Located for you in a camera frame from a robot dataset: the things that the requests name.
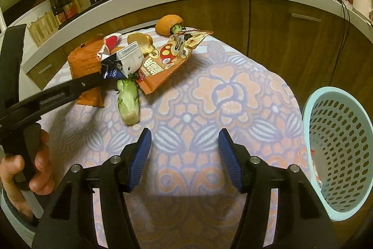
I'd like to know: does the floral pink blanket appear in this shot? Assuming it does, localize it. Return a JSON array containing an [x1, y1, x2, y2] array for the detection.
[[38, 26, 318, 249]]

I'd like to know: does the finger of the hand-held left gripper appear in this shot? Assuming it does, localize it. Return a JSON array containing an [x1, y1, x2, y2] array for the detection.
[[37, 69, 117, 119]]

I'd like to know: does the dark sauce bottle red label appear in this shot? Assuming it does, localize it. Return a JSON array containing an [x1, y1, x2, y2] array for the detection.
[[58, 0, 77, 20]]

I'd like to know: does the metal cabinet handle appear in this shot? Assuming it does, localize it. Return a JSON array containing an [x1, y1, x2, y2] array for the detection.
[[291, 13, 321, 22], [38, 64, 55, 75]]

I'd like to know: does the person's left hand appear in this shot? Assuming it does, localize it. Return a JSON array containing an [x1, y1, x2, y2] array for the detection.
[[0, 129, 55, 222]]

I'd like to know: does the red white wrapper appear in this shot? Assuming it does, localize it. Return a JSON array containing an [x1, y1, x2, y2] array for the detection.
[[97, 33, 123, 63]]

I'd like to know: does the printed wrapper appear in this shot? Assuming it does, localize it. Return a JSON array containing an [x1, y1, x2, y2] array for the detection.
[[312, 150, 322, 189]]

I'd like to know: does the white drink carton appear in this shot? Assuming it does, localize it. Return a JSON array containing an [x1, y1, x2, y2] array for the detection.
[[100, 42, 145, 80]]

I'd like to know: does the beige printed package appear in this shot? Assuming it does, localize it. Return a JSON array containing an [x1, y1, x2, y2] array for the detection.
[[28, 11, 59, 44]]

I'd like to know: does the orange snack bag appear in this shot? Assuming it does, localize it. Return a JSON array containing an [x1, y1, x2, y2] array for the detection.
[[137, 29, 213, 95], [68, 43, 105, 108]]

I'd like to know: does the dark sauce bottle yellow label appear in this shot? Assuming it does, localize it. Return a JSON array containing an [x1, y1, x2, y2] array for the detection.
[[48, 0, 62, 25]]

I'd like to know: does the wooden kitchen cabinet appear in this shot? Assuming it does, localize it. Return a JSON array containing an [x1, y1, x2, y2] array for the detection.
[[28, 0, 373, 133]]

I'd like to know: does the brown bread roll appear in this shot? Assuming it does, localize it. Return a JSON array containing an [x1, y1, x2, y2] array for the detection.
[[127, 32, 155, 57]]

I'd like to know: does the light blue plastic basket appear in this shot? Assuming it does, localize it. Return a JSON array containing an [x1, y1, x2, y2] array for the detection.
[[301, 86, 373, 222]]

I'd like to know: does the bok choy stem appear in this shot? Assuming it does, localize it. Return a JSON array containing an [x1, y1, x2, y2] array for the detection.
[[117, 74, 141, 125]]

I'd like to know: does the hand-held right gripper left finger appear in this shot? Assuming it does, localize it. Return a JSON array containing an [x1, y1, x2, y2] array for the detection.
[[32, 128, 152, 249]]

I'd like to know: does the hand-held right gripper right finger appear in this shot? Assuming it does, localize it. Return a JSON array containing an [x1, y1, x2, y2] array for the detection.
[[218, 128, 341, 249]]

